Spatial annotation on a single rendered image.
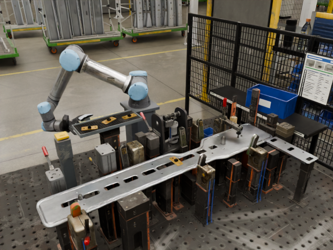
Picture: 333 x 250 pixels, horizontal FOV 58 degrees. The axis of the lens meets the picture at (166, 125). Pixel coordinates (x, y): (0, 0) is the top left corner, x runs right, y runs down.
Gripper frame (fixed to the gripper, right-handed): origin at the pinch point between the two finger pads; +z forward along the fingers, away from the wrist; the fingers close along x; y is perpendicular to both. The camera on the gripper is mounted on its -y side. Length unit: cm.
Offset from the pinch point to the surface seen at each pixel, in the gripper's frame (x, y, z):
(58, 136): 19.6, -20.4, 1.2
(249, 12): -229, 117, 69
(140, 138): 6.9, 3.2, 34.8
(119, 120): -0.5, -3.7, 22.4
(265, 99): -49, 45, 97
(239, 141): -9, 33, 84
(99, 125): 5.9, -9.1, 15.0
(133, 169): 26.3, 1.3, 36.5
